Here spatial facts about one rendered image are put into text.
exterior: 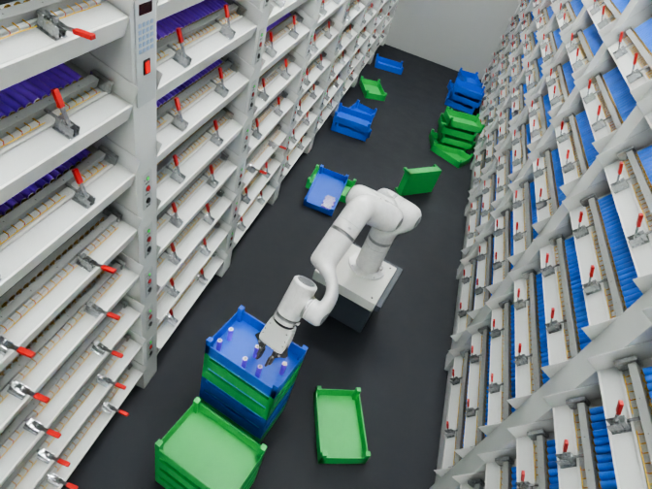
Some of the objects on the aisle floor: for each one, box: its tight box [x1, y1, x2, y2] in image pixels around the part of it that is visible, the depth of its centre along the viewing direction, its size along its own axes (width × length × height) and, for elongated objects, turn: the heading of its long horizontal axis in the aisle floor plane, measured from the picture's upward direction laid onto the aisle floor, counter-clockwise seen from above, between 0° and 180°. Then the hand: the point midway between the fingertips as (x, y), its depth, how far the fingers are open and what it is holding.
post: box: [267, 0, 322, 205], centre depth 241 cm, size 20×9×174 cm, turn 58°
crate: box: [304, 164, 348, 216], centre depth 306 cm, size 30×20×8 cm
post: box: [215, 0, 271, 277], centre depth 189 cm, size 20×9×174 cm, turn 58°
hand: (265, 356), depth 159 cm, fingers open, 3 cm apart
